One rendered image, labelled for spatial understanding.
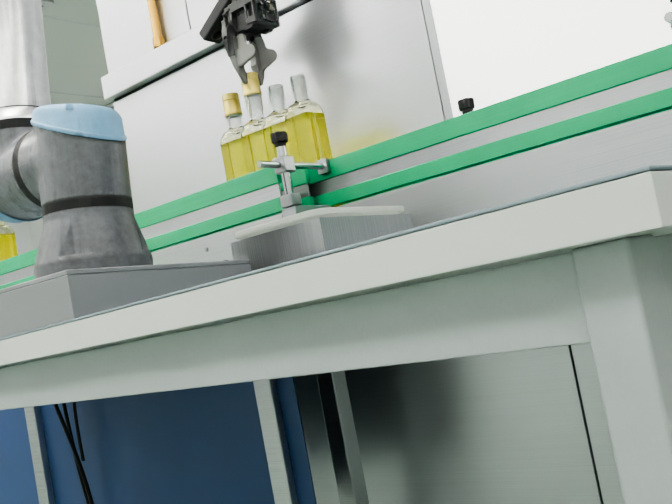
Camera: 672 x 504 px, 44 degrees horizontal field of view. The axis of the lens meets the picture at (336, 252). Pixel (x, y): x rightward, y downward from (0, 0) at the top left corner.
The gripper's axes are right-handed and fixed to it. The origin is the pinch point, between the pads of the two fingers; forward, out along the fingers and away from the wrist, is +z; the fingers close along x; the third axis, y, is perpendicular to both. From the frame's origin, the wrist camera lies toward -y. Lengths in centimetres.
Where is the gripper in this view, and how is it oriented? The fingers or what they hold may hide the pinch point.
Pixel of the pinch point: (249, 79)
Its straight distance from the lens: 163.3
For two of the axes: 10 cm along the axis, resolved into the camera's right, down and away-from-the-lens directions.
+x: 6.1, -0.6, 7.9
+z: 1.8, 9.8, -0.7
